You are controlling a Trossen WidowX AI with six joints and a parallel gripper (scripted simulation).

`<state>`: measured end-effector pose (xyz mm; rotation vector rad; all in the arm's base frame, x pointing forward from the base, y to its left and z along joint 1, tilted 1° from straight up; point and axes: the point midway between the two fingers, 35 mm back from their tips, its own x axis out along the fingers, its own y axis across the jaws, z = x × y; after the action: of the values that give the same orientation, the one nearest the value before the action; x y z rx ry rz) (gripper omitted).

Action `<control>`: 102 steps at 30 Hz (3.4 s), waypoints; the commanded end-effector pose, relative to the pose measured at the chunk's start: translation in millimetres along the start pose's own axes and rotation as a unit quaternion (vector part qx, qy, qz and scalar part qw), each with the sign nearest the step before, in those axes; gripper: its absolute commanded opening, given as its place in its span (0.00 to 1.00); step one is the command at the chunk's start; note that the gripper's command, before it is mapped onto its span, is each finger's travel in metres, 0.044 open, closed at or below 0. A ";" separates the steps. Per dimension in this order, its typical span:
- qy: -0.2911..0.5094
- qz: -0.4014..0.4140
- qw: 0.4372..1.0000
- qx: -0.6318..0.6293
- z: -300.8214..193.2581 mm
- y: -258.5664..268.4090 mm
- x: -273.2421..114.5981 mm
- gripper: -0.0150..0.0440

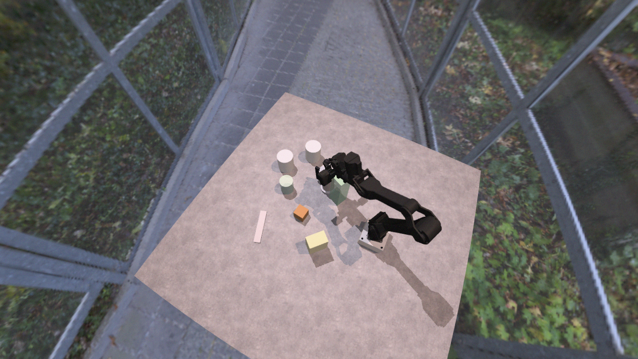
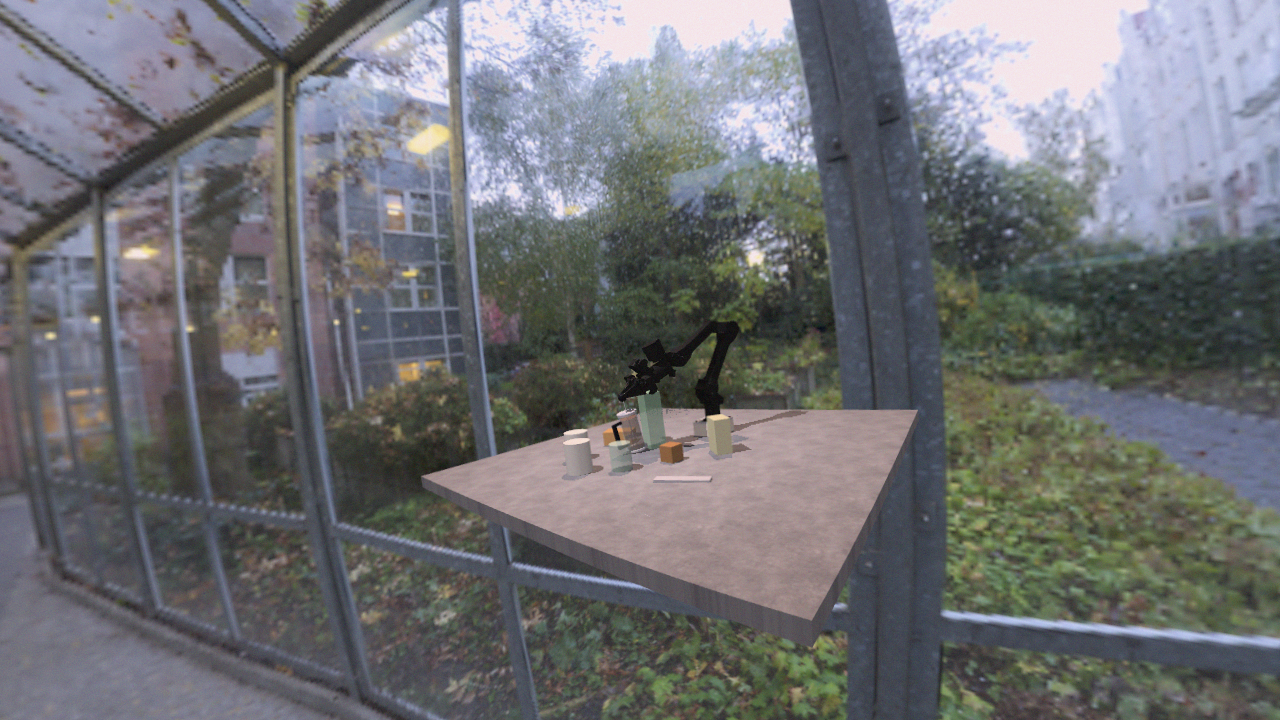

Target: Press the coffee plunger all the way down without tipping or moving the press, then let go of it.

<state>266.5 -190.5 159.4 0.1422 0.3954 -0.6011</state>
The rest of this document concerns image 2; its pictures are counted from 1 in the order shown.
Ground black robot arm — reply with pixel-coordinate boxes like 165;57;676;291
628;320;740;421

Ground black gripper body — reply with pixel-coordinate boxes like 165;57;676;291
625;366;660;395

